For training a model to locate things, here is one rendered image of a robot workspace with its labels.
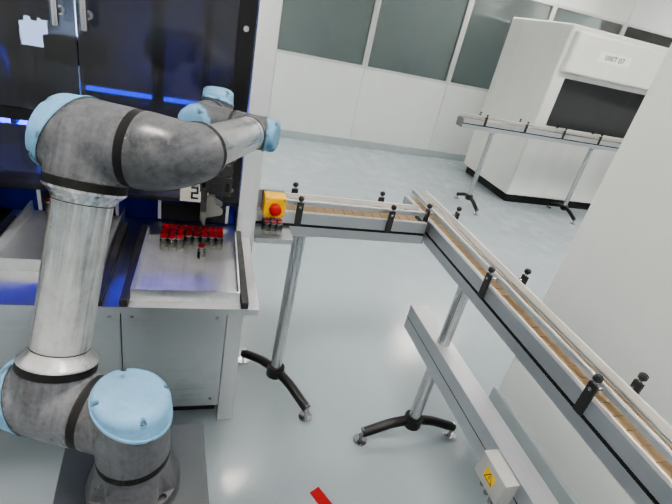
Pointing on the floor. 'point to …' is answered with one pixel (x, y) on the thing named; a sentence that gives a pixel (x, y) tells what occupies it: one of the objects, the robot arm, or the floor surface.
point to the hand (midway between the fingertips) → (201, 218)
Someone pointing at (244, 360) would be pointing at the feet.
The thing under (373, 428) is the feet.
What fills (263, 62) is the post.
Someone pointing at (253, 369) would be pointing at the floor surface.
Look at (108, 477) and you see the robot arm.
